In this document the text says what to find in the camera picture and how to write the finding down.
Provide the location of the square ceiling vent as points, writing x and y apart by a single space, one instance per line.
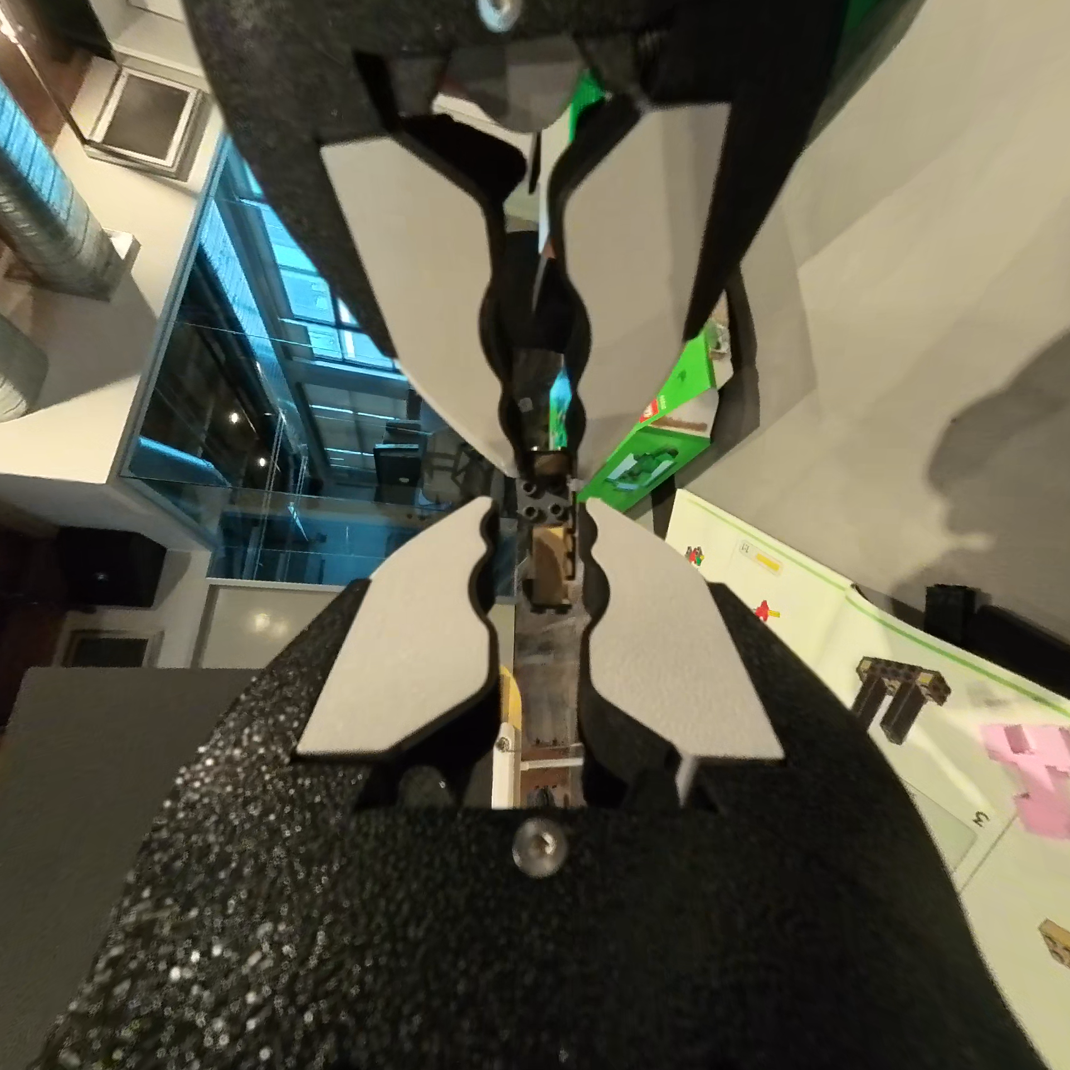
146 117

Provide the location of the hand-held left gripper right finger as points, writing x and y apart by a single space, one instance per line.
669 652

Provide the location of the small black Lego brick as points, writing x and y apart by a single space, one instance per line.
547 535

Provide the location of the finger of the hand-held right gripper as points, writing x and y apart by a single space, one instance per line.
635 251
418 276

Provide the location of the dark block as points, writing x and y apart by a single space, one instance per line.
961 606

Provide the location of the silver ventilation duct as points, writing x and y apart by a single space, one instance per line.
50 226

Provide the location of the white table leg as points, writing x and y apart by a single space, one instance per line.
501 773

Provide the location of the pale green instruction booklet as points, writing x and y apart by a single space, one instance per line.
886 752

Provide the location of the green toy box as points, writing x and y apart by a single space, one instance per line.
660 435

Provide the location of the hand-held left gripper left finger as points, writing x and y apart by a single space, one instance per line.
409 644

